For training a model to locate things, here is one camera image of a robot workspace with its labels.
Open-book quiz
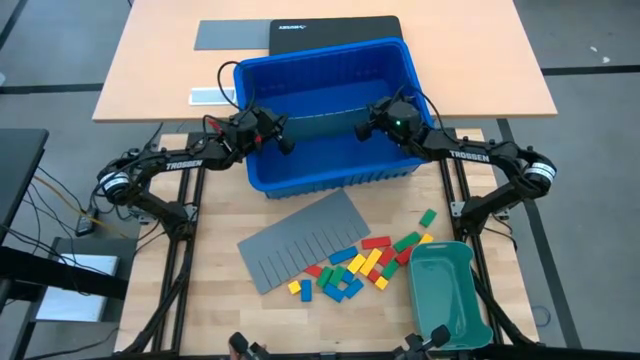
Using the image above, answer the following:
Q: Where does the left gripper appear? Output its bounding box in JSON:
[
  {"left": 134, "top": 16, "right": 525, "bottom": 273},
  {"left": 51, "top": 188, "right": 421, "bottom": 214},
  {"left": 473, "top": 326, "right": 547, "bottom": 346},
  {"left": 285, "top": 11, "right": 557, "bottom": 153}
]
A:
[{"left": 221, "top": 106, "right": 297, "bottom": 157}]

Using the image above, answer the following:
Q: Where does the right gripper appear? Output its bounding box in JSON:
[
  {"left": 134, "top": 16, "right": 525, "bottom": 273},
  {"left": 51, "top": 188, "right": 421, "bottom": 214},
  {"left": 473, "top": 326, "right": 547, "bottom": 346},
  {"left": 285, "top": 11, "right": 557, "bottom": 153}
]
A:
[{"left": 353, "top": 94, "right": 427, "bottom": 147}]

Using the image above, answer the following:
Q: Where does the long grey slotted divider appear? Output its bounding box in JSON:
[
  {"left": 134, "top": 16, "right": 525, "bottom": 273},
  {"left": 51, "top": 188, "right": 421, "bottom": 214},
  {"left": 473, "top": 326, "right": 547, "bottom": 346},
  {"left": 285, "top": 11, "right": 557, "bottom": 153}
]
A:
[{"left": 279, "top": 102, "right": 386, "bottom": 144}]

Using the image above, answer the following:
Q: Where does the large blue plastic bin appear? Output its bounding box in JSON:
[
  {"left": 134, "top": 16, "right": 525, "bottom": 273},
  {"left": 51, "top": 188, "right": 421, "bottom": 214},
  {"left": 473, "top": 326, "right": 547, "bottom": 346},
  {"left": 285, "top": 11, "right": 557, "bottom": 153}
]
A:
[{"left": 232, "top": 37, "right": 434, "bottom": 200}]

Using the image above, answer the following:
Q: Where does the short grey slotted divider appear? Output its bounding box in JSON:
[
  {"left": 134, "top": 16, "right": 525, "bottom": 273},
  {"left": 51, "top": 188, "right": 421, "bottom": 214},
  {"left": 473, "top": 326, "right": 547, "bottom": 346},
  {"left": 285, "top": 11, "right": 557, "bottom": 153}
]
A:
[{"left": 236, "top": 188, "right": 373, "bottom": 296}]

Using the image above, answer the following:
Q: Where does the small green plastic basket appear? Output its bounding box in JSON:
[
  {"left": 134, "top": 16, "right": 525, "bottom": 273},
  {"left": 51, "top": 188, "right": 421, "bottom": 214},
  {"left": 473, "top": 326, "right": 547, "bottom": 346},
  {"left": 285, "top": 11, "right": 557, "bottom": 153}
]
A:
[{"left": 407, "top": 240, "right": 495, "bottom": 350}]

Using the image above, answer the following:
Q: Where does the white-framed smartphone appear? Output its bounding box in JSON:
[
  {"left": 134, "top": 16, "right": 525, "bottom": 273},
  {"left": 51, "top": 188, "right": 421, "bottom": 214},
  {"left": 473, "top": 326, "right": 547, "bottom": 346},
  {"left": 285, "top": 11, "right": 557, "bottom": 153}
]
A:
[{"left": 188, "top": 86, "right": 238, "bottom": 107}]

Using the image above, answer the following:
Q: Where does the long red wooden block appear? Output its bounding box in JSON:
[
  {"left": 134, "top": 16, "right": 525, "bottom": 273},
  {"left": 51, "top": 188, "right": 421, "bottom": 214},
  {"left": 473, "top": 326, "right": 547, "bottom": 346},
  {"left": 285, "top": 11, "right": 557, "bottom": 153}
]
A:
[{"left": 360, "top": 235, "right": 393, "bottom": 250}]

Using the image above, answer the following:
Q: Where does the grey flat panel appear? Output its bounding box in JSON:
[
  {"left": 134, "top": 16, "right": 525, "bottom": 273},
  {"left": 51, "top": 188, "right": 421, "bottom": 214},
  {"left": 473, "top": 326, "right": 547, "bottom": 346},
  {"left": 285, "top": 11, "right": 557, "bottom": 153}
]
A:
[{"left": 193, "top": 19, "right": 274, "bottom": 51}]

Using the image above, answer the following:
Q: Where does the long green wooden block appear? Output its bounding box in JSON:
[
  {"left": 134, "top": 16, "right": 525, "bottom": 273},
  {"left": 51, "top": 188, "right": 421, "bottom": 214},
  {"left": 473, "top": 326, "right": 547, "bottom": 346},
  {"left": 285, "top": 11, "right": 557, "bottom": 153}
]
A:
[{"left": 392, "top": 231, "right": 422, "bottom": 254}]

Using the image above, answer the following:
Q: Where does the long blue wooden block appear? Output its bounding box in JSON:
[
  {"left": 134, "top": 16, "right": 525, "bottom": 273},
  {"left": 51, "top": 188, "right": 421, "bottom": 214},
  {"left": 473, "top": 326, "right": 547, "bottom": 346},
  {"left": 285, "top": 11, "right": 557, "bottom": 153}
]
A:
[{"left": 327, "top": 245, "right": 360, "bottom": 266}]

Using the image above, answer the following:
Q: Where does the long yellow wooden block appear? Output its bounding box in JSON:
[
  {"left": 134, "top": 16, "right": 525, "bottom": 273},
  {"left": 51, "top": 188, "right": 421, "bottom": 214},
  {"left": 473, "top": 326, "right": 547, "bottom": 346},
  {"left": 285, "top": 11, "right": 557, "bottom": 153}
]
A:
[{"left": 358, "top": 247, "right": 384, "bottom": 278}]

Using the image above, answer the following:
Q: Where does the light wood desk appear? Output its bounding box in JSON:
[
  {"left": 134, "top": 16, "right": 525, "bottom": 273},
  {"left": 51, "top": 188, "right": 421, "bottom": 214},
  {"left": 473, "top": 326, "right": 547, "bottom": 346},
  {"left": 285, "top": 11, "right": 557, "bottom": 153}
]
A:
[{"left": 91, "top": 0, "right": 558, "bottom": 124}]

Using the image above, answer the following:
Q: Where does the grey metal plate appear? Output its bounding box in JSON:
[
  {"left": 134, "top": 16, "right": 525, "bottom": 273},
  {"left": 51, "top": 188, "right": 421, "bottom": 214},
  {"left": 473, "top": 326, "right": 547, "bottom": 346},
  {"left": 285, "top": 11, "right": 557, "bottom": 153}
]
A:
[{"left": 49, "top": 236, "right": 139, "bottom": 324}]

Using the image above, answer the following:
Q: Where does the black power adapter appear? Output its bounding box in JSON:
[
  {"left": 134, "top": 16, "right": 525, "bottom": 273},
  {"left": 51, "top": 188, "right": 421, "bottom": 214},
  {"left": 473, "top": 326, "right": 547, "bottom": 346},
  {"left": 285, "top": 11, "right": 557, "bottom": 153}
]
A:
[{"left": 74, "top": 207, "right": 100, "bottom": 237}]

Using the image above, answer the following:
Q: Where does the black desk crossbar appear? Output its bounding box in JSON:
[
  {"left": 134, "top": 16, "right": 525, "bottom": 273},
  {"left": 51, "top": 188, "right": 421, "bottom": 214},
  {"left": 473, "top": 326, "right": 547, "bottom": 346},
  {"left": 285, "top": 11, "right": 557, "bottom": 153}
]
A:
[{"left": 0, "top": 244, "right": 130, "bottom": 301}]

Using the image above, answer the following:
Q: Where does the black side desk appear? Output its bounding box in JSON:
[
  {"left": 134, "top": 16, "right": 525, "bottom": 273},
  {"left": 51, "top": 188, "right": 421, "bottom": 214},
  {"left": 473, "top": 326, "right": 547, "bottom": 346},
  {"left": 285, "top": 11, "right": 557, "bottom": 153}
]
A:
[{"left": 0, "top": 128, "right": 50, "bottom": 241}]

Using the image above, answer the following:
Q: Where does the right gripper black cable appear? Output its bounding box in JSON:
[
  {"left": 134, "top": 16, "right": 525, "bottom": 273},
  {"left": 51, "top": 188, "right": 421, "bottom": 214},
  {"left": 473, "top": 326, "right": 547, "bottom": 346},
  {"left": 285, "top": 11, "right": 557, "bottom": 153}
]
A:
[{"left": 393, "top": 84, "right": 442, "bottom": 132}]

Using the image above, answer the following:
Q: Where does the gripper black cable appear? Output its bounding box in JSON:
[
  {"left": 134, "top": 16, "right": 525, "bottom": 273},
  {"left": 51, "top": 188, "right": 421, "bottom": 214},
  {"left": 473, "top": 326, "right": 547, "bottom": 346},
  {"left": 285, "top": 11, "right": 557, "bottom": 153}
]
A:
[
  {"left": 393, "top": 84, "right": 442, "bottom": 132},
  {"left": 216, "top": 60, "right": 257, "bottom": 117}
]

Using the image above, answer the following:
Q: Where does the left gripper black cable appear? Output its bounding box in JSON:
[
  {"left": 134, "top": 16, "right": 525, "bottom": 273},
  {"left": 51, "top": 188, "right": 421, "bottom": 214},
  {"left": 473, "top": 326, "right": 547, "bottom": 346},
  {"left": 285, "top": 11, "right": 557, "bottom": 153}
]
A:
[{"left": 216, "top": 60, "right": 257, "bottom": 117}]

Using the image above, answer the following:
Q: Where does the yellow cable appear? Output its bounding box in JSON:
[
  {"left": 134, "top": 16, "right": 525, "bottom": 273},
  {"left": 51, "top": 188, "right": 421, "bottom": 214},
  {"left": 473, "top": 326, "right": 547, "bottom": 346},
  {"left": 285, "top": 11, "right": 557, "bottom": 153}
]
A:
[{"left": 32, "top": 174, "right": 131, "bottom": 240}]

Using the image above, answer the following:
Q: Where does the blue cable loop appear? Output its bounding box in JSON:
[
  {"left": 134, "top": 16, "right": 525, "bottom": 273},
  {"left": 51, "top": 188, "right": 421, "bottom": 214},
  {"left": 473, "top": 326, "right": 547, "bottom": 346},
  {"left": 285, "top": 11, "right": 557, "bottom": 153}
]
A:
[{"left": 529, "top": 304, "right": 552, "bottom": 329}]

